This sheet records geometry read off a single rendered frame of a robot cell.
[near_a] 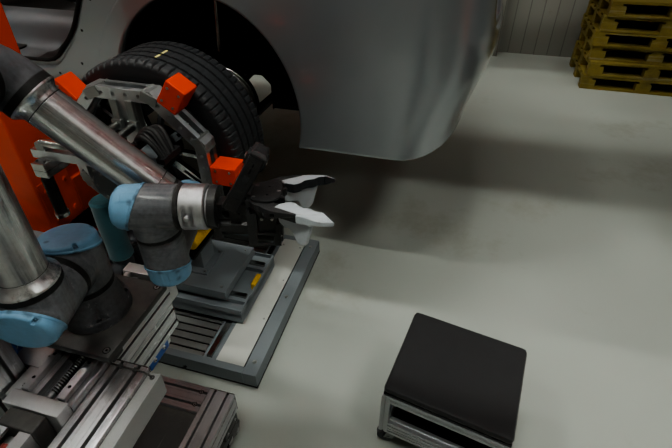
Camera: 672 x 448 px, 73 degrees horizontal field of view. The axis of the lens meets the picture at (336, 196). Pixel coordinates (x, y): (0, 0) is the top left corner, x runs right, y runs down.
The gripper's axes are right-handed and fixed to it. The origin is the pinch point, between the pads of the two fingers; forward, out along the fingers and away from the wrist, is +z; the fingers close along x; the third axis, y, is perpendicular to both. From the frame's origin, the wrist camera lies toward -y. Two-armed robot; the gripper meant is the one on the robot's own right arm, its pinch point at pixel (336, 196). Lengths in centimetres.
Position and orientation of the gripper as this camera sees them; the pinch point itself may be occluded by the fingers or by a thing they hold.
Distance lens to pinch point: 72.3
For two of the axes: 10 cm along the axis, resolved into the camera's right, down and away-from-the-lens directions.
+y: 0.0, 8.9, 4.6
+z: 10.0, 0.1, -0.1
